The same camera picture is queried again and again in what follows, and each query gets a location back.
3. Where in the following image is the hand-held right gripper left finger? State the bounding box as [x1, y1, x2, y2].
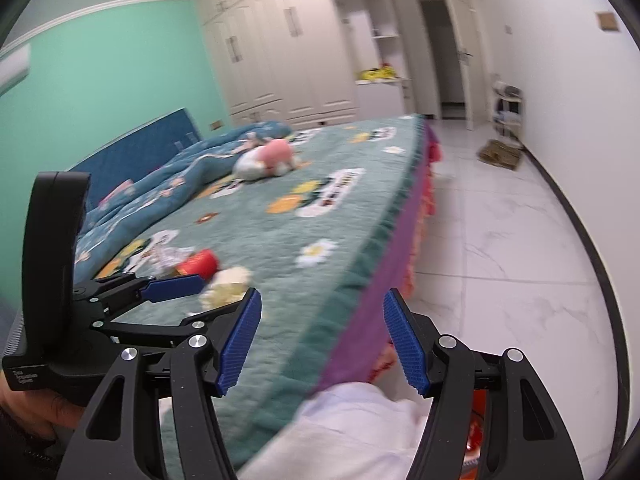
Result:
[57, 287, 262, 480]

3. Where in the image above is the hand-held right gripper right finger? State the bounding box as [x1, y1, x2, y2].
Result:
[382, 287, 586, 480]

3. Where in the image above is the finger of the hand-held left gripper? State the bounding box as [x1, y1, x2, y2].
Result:
[90, 299, 249, 352]
[72, 272, 207, 327]

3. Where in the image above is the clear plastic bag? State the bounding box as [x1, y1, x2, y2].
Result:
[142, 242, 196, 277]

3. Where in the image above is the white tissue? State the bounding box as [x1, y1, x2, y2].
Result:
[200, 266, 254, 311]

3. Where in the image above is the person's left forearm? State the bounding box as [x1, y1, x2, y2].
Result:
[0, 410, 71, 480]

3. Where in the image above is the person's left hand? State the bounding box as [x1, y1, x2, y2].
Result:
[0, 385, 87, 442]

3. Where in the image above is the red paper cup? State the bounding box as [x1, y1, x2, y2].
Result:
[177, 250, 221, 281]

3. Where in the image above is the purple bed sheet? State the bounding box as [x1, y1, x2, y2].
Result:
[309, 127, 437, 397]

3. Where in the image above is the pink pillow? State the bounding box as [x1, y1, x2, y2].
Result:
[100, 179, 137, 207]

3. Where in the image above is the blue flower print quilt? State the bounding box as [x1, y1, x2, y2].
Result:
[75, 121, 294, 267]

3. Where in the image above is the bed with green floral cover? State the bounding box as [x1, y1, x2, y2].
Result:
[67, 107, 446, 473]

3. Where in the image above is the blue quilted headboard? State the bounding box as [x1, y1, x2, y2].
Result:
[67, 107, 204, 211]

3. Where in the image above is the pink and white plush toy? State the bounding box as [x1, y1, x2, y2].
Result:
[232, 139, 304, 181]

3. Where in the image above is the white air conditioner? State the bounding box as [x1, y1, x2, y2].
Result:
[0, 42, 32, 96]

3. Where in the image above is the brown doormat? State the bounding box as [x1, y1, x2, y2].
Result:
[476, 139, 525, 171]

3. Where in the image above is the white wardrobe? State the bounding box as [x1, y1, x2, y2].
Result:
[195, 0, 414, 129]

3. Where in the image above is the white shoe rack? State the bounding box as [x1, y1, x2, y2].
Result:
[491, 80, 525, 149]

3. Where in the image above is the yellow bag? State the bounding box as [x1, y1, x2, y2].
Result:
[361, 64, 399, 82]

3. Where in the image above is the white door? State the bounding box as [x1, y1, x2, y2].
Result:
[442, 0, 492, 131]

